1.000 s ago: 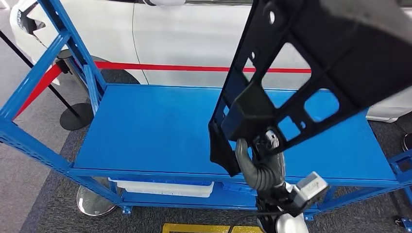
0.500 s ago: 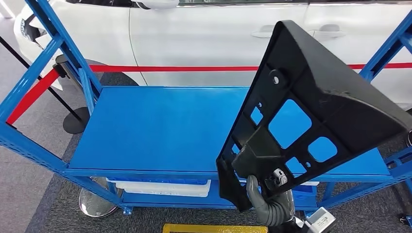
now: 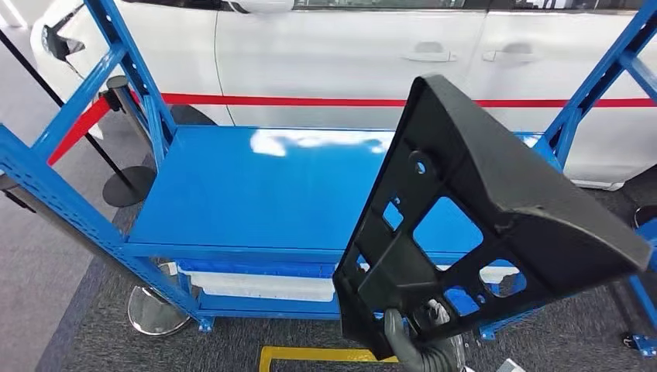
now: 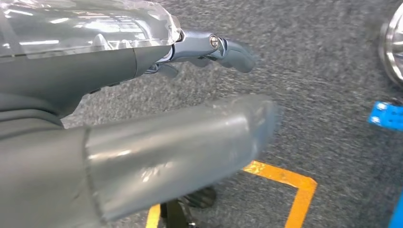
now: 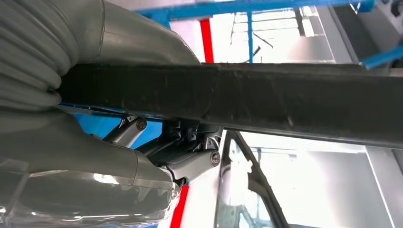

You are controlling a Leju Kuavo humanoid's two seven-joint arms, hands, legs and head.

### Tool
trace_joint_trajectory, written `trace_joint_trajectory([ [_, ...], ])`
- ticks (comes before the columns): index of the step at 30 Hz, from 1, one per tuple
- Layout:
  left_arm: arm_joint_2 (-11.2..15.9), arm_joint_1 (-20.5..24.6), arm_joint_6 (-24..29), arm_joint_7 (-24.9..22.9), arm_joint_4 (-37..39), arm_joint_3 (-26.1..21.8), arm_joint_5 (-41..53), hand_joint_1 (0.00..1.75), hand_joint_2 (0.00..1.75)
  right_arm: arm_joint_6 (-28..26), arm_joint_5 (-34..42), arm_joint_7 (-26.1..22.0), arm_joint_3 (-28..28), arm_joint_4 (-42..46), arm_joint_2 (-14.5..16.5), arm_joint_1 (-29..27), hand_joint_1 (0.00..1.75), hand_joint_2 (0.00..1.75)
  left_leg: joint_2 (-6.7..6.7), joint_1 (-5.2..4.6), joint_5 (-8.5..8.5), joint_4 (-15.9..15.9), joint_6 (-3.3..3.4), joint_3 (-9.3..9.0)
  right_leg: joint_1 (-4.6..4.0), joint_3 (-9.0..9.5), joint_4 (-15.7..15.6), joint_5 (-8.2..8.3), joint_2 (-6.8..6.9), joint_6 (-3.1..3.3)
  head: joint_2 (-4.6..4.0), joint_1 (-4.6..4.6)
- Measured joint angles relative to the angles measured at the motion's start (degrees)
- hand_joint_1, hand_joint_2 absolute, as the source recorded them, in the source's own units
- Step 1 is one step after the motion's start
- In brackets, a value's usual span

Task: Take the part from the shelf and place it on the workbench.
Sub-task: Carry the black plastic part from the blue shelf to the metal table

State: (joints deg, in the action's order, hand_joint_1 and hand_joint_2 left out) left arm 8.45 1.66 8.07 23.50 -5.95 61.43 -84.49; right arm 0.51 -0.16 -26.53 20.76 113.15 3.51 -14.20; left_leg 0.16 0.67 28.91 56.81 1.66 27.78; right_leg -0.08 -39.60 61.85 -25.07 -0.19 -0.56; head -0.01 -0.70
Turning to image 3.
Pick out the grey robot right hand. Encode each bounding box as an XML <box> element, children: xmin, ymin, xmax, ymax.
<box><xmin>384</xmin><ymin>308</ymin><xmax>466</xmax><ymax>372</ymax></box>

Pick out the black plastic panel part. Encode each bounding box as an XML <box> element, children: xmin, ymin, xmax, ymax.
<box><xmin>332</xmin><ymin>74</ymin><xmax>653</xmax><ymax>360</ymax></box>

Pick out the large blue metal shelf rack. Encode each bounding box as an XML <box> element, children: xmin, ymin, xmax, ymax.
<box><xmin>0</xmin><ymin>0</ymin><xmax>657</xmax><ymax>358</ymax></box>

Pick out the yellow floor tape square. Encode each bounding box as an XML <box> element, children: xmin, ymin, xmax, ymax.
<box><xmin>258</xmin><ymin>345</ymin><xmax>399</xmax><ymax>372</ymax></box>

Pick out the white plastic crate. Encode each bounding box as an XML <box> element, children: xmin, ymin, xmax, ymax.
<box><xmin>177</xmin><ymin>264</ymin><xmax>337</xmax><ymax>303</ymax></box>
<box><xmin>436</xmin><ymin>264</ymin><xmax>519</xmax><ymax>284</ymax></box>

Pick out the blue plastic crate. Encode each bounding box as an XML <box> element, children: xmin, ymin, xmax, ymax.
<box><xmin>177</xmin><ymin>259</ymin><xmax>337</xmax><ymax>279</ymax></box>

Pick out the blue rack on casters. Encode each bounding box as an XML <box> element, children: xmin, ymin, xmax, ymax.
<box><xmin>623</xmin><ymin>205</ymin><xmax>657</xmax><ymax>358</ymax></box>

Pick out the red barrier belt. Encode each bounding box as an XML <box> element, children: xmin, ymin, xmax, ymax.
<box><xmin>128</xmin><ymin>91</ymin><xmax>657</xmax><ymax>110</ymax></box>
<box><xmin>46</xmin><ymin>96</ymin><xmax>112</xmax><ymax>167</ymax></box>

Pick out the white car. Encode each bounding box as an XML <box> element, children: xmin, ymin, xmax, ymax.
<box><xmin>30</xmin><ymin>0</ymin><xmax>657</xmax><ymax>192</ymax></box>

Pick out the stanchion post with chrome base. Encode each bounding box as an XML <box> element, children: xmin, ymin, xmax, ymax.
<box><xmin>0</xmin><ymin>174</ymin><xmax>192</xmax><ymax>339</ymax></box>

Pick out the stanchion post with belt head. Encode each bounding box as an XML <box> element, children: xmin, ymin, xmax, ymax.
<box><xmin>105</xmin><ymin>75</ymin><xmax>157</xmax><ymax>155</ymax></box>

